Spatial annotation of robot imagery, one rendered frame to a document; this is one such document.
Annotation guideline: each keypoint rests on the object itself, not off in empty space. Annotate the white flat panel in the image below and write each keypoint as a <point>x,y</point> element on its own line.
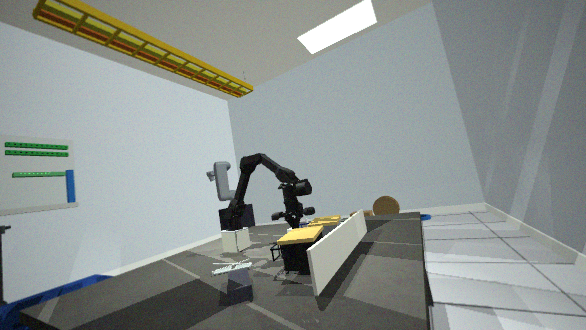
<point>327,255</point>

